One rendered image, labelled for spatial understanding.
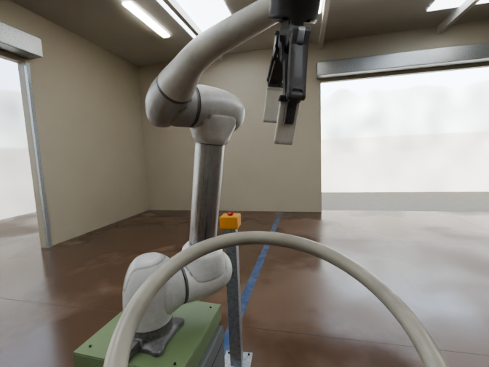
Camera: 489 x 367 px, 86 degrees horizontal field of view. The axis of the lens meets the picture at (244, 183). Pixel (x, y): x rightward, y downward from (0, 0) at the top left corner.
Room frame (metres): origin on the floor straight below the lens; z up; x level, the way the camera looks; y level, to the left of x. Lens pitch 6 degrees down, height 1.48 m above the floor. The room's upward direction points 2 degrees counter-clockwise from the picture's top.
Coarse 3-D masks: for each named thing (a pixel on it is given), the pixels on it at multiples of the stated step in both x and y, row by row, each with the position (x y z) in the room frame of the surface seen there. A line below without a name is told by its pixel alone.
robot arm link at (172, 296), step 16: (144, 256) 0.85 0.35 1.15; (160, 256) 0.84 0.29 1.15; (128, 272) 0.80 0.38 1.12; (144, 272) 0.78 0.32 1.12; (128, 288) 0.77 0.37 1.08; (176, 288) 0.82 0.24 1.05; (160, 304) 0.78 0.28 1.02; (176, 304) 0.82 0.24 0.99; (144, 320) 0.76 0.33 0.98; (160, 320) 0.78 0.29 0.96
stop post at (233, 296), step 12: (228, 216) 1.67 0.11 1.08; (240, 216) 1.75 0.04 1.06; (228, 228) 1.65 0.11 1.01; (228, 252) 1.67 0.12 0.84; (228, 288) 1.68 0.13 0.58; (228, 300) 1.68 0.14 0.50; (240, 300) 1.73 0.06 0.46; (228, 312) 1.68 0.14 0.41; (240, 312) 1.71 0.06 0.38; (228, 324) 1.68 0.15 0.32; (240, 324) 1.69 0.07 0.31; (240, 336) 1.68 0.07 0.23; (240, 348) 1.67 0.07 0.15; (228, 360) 1.72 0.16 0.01; (240, 360) 1.67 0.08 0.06
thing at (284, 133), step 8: (280, 104) 0.40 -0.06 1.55; (280, 112) 0.41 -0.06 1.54; (296, 112) 0.41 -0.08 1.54; (280, 120) 0.41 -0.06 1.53; (296, 120) 0.42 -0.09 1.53; (280, 128) 0.42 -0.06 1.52; (288, 128) 0.42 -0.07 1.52; (280, 136) 0.42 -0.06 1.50; (288, 136) 0.42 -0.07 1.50; (288, 144) 0.43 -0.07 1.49
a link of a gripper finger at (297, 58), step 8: (296, 32) 0.37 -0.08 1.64; (296, 40) 0.38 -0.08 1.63; (304, 40) 0.38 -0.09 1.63; (296, 48) 0.38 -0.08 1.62; (304, 48) 0.38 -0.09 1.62; (296, 56) 0.38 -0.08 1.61; (304, 56) 0.38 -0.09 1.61; (288, 64) 0.38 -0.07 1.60; (296, 64) 0.37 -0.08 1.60; (304, 64) 0.38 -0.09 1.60; (288, 72) 0.38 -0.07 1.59; (296, 72) 0.37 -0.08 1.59; (304, 72) 0.37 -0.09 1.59; (288, 80) 0.38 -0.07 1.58; (296, 80) 0.37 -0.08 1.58; (304, 80) 0.37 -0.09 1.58; (288, 88) 0.37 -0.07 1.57; (296, 88) 0.37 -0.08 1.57; (304, 88) 0.37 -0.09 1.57; (288, 96) 0.37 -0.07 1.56; (304, 96) 0.37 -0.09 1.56
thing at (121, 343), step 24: (216, 240) 0.54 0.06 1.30; (240, 240) 0.56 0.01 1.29; (264, 240) 0.57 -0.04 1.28; (288, 240) 0.57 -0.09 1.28; (168, 264) 0.47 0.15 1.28; (336, 264) 0.53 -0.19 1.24; (144, 288) 0.41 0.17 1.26; (384, 288) 0.46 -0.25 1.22; (144, 312) 0.39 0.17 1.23; (408, 312) 0.41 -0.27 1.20; (120, 336) 0.34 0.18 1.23; (408, 336) 0.40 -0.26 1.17; (120, 360) 0.31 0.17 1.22; (432, 360) 0.34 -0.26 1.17
